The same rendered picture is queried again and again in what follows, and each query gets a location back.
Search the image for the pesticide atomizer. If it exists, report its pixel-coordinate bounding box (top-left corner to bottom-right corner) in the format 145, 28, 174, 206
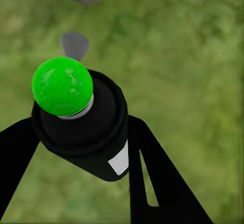
32, 32, 129, 182

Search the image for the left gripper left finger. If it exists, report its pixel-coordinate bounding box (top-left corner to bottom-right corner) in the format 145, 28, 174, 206
0, 117, 40, 220

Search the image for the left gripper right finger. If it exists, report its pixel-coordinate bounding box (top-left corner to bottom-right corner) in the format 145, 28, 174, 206
127, 115, 214, 224

